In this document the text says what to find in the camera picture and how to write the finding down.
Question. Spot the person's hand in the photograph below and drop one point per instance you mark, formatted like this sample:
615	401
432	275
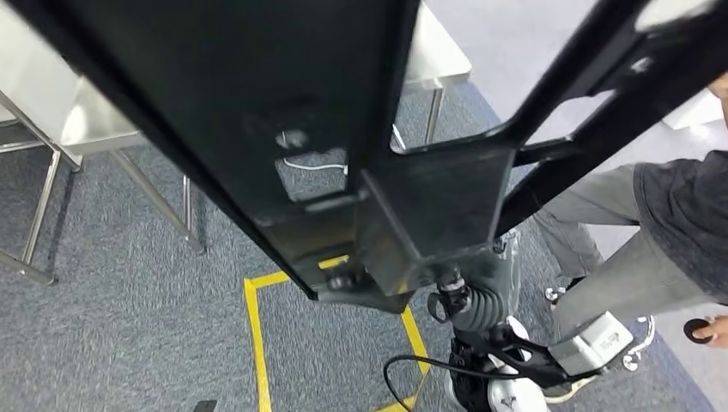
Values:
718	332

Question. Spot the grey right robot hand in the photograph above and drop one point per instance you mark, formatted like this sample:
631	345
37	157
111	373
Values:
500	261

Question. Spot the black round controller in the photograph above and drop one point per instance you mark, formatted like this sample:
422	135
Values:
691	331

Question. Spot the black plastic frame part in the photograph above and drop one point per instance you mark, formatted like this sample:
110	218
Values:
256	113

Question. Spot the person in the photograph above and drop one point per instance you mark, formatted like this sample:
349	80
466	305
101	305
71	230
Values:
671	227

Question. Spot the white box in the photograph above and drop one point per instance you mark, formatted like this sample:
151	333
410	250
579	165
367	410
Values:
694	113

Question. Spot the black robot foot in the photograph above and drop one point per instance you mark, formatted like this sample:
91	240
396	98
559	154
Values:
205	406

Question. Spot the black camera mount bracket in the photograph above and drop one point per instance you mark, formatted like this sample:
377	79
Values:
523	358

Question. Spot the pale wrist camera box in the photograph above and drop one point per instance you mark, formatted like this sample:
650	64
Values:
591	344

